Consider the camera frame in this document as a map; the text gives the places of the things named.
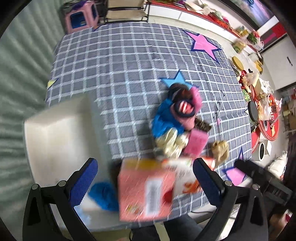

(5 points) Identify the blue cloth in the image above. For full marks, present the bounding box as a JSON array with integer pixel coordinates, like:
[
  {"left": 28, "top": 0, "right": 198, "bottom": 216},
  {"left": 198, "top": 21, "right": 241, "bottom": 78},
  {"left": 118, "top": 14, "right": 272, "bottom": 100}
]
[{"left": 88, "top": 182, "right": 119, "bottom": 211}]

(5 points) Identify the white cardboard storage box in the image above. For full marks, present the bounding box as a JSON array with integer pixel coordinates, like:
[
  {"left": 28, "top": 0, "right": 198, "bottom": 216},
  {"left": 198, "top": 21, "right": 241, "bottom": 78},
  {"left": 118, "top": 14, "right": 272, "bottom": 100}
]
[{"left": 23, "top": 94, "right": 139, "bottom": 232}]

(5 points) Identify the red patterned carton box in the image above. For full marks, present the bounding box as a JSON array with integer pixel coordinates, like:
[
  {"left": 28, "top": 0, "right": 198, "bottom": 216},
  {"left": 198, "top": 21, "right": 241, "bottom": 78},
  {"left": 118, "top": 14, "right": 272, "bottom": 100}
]
[{"left": 117, "top": 157, "right": 202, "bottom": 222}]

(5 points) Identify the jar with yellow lid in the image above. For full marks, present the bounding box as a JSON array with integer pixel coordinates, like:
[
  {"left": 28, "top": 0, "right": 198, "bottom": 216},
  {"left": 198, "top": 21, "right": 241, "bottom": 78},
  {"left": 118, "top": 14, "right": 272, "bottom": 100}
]
[{"left": 231, "top": 56, "right": 244, "bottom": 77}]

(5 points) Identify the grey checked star tablecloth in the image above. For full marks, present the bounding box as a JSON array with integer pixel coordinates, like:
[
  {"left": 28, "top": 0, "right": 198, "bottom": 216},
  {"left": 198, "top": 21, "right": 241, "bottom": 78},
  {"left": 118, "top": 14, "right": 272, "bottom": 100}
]
[{"left": 45, "top": 22, "right": 253, "bottom": 223}]

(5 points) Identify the pink sock with navy cuff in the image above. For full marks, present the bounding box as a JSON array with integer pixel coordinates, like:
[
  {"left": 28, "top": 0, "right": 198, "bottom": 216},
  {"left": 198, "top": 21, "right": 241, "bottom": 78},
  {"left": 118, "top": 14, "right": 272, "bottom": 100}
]
[{"left": 168, "top": 83, "right": 200, "bottom": 130}]

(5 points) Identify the leopard print scrunchie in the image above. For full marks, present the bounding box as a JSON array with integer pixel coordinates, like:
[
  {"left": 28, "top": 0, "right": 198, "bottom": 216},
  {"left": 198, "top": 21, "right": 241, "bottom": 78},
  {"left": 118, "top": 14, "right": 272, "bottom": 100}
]
[{"left": 194, "top": 116, "right": 212, "bottom": 133}]

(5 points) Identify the pink sponge block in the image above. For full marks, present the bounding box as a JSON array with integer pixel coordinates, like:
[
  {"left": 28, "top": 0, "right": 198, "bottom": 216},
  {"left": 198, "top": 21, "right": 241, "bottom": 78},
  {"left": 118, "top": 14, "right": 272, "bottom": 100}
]
[
  {"left": 190, "top": 86, "right": 202, "bottom": 113},
  {"left": 183, "top": 128, "right": 208, "bottom": 157}
]

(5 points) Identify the blue fabric piece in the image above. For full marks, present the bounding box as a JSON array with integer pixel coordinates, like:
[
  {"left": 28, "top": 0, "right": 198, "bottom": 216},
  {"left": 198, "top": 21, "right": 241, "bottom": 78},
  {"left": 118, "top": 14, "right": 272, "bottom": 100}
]
[{"left": 152, "top": 98, "right": 185, "bottom": 138}]

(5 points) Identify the jar with black lid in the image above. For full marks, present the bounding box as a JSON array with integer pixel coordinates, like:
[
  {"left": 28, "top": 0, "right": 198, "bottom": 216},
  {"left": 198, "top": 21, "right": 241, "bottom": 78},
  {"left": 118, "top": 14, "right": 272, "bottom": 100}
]
[{"left": 247, "top": 101, "right": 258, "bottom": 122}]

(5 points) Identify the cream satin scrunchie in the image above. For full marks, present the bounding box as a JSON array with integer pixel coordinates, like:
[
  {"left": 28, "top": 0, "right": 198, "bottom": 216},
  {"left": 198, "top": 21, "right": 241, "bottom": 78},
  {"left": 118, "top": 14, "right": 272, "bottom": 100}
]
[{"left": 155, "top": 128, "right": 189, "bottom": 159}]

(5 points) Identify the pink plastic stool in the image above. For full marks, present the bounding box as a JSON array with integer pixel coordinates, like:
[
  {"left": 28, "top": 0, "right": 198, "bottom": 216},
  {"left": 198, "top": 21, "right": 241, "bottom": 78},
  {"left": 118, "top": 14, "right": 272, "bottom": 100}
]
[{"left": 65, "top": 1, "right": 99, "bottom": 34}]

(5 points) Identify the black frame folding chair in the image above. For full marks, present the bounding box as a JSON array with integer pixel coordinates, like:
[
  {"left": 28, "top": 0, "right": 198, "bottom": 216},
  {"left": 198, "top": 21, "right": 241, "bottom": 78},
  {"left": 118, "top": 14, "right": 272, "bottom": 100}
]
[{"left": 104, "top": 0, "right": 151, "bottom": 23}]

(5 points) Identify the red round tray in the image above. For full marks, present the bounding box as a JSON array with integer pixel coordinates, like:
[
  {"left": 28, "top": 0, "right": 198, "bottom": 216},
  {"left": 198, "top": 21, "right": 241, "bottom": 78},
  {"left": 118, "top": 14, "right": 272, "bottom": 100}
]
[{"left": 250, "top": 91, "right": 280, "bottom": 153}]

